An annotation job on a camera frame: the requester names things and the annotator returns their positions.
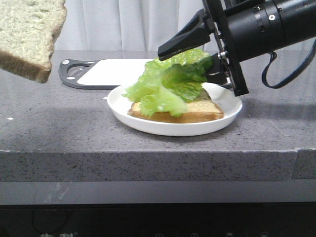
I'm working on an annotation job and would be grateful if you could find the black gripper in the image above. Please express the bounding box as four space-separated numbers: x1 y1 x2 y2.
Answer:
158 0 248 96

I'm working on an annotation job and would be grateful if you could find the green lettuce leaf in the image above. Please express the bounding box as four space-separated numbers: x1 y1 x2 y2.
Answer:
123 49 213 117

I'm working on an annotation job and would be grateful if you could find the bread slice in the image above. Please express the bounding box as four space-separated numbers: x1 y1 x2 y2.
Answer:
0 0 67 83
127 89 224 123

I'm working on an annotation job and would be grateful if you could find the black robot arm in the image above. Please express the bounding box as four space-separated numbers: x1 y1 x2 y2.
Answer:
158 0 316 96

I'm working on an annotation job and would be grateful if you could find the white round plate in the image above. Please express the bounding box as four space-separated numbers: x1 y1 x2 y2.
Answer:
107 83 242 136

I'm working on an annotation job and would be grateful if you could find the grey white cutting board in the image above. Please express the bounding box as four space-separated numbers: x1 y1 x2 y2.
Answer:
58 59 150 89

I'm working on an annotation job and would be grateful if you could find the dark cabinet front under counter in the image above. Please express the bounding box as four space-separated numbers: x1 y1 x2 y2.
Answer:
0 202 316 237

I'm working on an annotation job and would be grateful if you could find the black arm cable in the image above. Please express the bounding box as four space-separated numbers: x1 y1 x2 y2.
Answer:
261 39 316 89

